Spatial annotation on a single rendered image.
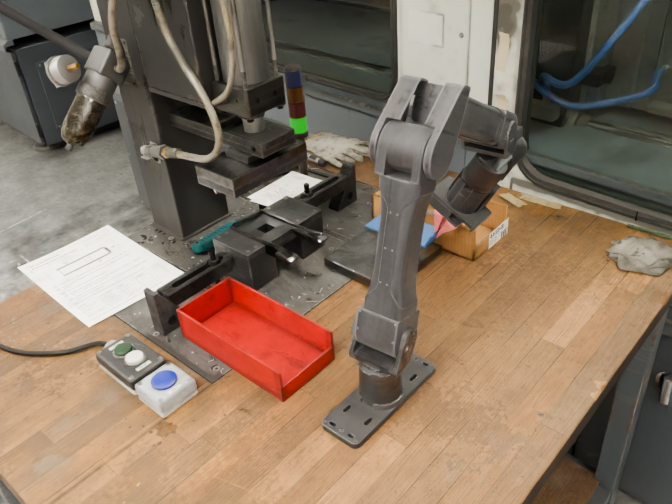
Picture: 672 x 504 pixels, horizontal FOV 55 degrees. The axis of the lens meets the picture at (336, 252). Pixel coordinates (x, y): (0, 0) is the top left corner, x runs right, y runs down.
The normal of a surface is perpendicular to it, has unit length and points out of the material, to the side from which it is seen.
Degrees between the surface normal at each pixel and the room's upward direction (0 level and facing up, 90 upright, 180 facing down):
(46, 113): 90
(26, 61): 90
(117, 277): 1
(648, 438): 90
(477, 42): 90
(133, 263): 1
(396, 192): 74
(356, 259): 0
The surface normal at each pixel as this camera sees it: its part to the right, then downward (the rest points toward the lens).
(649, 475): -0.70, 0.44
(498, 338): -0.07, -0.83
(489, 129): 0.69, 0.33
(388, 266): -0.58, 0.25
